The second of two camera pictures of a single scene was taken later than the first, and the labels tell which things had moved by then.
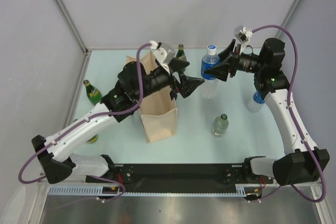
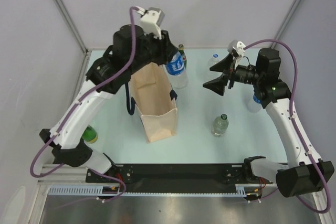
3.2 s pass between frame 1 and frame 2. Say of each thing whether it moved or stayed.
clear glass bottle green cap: stayed
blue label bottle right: stayed
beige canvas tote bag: stayed
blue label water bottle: moved
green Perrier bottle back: stayed
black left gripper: moved
